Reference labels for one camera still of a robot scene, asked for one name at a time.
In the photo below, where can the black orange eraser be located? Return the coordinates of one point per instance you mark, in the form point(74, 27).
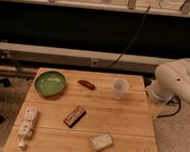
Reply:
point(73, 117)

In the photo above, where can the small red-brown object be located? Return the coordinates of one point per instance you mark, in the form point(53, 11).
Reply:
point(87, 84)

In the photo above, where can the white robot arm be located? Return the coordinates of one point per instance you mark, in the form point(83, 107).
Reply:
point(172, 78)

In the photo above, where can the green bowl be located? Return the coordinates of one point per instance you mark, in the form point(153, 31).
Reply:
point(50, 83)

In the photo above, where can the white tube bottle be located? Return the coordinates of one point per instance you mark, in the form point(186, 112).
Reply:
point(27, 126)

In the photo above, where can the wooden cutting board table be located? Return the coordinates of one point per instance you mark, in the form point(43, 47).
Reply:
point(127, 120)

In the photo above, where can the white sponge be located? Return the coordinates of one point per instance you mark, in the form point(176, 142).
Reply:
point(101, 141)

